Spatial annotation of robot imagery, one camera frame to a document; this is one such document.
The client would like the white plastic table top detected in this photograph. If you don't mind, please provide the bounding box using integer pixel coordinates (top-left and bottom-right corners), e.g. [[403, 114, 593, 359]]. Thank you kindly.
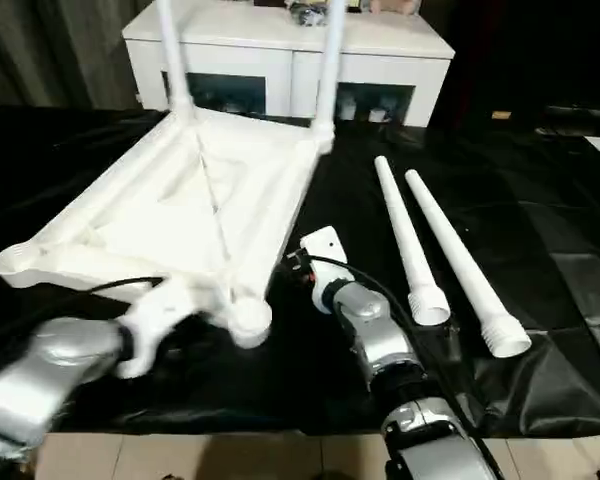
[[0, 106, 340, 352]]

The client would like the white plastic table leg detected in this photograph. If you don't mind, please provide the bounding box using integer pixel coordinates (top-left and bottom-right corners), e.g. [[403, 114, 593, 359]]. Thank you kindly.
[[372, 154, 453, 328], [403, 168, 535, 361], [154, 0, 198, 135], [309, 0, 347, 152]]

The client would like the black mat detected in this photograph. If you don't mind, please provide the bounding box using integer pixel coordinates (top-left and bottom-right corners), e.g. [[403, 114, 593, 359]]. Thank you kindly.
[[0, 103, 600, 440]]

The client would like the white cabinet with glass doors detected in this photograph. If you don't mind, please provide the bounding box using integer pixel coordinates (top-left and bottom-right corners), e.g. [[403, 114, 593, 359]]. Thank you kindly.
[[121, 0, 457, 130]]

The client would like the brown plush toy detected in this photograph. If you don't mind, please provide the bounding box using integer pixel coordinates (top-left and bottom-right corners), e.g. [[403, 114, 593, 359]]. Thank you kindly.
[[369, 0, 422, 16]]

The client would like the grey curtain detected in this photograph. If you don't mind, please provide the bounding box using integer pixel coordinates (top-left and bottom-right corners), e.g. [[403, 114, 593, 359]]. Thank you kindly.
[[0, 0, 152, 117]]

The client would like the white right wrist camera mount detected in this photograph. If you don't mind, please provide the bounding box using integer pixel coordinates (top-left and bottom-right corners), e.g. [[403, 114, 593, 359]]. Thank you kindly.
[[298, 224, 362, 317]]

